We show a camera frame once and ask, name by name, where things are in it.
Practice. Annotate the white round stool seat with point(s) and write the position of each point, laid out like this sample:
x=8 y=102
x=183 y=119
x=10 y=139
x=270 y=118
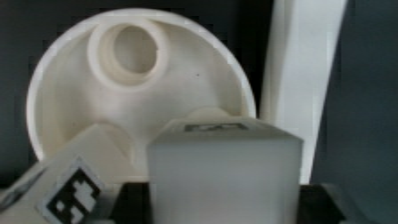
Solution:
x=136 y=69

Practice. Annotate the white right fence rail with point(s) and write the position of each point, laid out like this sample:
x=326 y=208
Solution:
x=302 y=43

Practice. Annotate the white stool leg with tag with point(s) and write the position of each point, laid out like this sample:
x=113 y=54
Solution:
x=223 y=171
x=53 y=195

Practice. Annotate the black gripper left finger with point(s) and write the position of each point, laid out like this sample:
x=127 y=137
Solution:
x=131 y=207

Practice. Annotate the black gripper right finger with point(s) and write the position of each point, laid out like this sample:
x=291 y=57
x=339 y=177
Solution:
x=325 y=206

